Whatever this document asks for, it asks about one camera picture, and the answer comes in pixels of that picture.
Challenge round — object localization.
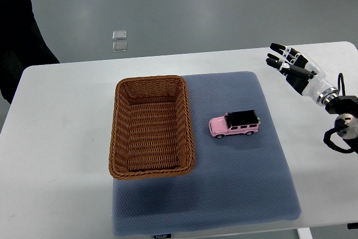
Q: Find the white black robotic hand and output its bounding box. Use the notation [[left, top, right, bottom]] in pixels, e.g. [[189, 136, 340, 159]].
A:
[[266, 43, 338, 106]]

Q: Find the pink toy car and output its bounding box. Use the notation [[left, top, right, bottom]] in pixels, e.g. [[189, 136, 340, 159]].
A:
[[209, 110, 261, 139]]

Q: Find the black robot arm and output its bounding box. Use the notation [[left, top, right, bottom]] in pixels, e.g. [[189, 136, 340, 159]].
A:
[[323, 96, 357, 154]]

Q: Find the brown wicker basket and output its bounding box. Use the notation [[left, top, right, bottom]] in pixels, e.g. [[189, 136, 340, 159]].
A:
[[109, 75, 195, 180]]

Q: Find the blue-grey textured mat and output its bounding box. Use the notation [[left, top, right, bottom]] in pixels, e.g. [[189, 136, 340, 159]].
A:
[[112, 72, 301, 236]]

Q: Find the white table leg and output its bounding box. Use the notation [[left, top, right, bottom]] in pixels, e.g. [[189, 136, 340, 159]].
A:
[[296, 228, 313, 239]]

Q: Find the dark figure at left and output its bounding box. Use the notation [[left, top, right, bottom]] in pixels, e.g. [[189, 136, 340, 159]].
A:
[[1, 0, 59, 103]]

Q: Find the black cable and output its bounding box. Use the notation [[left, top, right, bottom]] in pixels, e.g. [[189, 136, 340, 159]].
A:
[[337, 73, 347, 97]]

